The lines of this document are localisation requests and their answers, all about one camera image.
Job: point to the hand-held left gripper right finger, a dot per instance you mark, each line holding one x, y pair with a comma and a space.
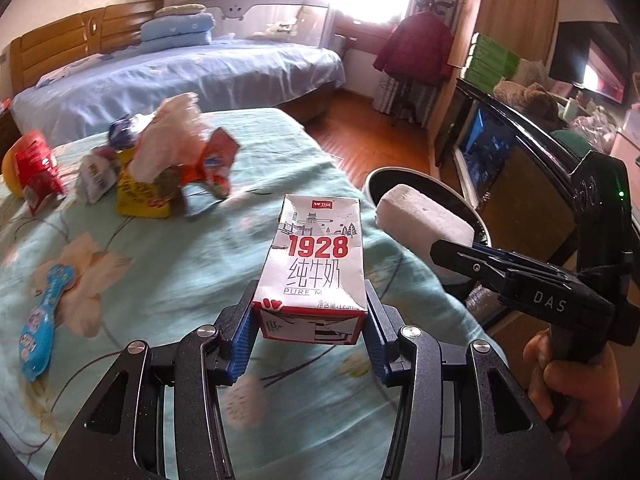
377, 355

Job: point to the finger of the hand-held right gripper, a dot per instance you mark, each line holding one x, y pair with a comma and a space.
489, 251
465, 260

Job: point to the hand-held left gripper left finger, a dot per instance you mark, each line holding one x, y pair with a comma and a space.
237, 350

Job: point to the white foam block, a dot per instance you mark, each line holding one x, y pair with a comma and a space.
420, 215

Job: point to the round black trash bin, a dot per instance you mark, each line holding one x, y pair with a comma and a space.
430, 180

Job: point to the white red milk carton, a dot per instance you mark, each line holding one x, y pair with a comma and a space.
310, 260

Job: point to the yellow snack packet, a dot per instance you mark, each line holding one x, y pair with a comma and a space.
140, 197

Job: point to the orange red wrapper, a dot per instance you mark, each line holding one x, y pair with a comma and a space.
215, 157

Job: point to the blue and clear plastic wrapper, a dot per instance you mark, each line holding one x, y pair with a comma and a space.
122, 132

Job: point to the red snack wrapper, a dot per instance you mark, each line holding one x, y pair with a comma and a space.
37, 175

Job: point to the person's right hand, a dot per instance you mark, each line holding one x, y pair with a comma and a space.
585, 400

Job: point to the black glass cabinet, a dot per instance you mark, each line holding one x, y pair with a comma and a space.
500, 160

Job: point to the teal floral blanket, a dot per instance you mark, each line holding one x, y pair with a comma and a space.
200, 260

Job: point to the brown teddy bear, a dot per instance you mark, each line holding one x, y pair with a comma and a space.
525, 97

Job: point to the dark coat rack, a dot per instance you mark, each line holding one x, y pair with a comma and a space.
405, 102

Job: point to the stack of green boxes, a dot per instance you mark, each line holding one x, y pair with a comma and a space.
492, 60

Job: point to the blue pin-shaped candy packet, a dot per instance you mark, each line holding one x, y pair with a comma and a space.
37, 340

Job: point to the black television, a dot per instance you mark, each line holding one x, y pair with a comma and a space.
570, 50

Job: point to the dark red coat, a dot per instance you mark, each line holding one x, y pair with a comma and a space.
415, 45

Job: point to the small white wrapper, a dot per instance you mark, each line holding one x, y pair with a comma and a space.
97, 175

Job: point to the wooden wardrobe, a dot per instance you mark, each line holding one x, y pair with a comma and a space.
510, 5

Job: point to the bed with blue sheet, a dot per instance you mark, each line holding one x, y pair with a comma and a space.
200, 75

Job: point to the yellow red apple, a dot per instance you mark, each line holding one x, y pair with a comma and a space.
12, 165

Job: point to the folded blue quilt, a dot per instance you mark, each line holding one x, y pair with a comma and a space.
175, 27

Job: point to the pale flat cushion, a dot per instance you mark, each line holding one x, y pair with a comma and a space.
180, 9

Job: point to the wooden headboard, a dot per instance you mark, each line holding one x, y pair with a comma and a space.
60, 35

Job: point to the grey bed guard rail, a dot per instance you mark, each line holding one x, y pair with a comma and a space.
235, 10

